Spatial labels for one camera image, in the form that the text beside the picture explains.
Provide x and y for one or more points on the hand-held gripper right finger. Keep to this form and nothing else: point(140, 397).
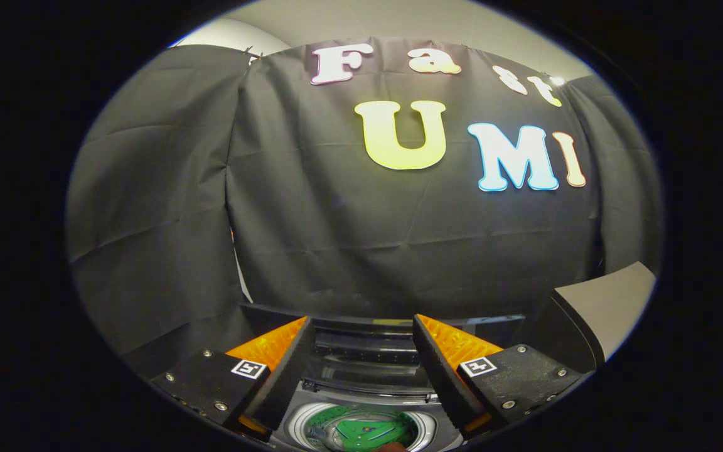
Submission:
point(440, 370)

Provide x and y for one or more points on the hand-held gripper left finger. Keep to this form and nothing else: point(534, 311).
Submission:
point(286, 370)

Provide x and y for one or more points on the green polo shirt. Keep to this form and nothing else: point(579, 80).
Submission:
point(368, 430)

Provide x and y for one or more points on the black backdrop cloth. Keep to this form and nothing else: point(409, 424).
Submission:
point(349, 238)

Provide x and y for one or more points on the grey beige cabinet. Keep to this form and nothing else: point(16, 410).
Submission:
point(606, 301)

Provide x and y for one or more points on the small ceiling light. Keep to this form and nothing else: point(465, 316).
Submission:
point(556, 80)

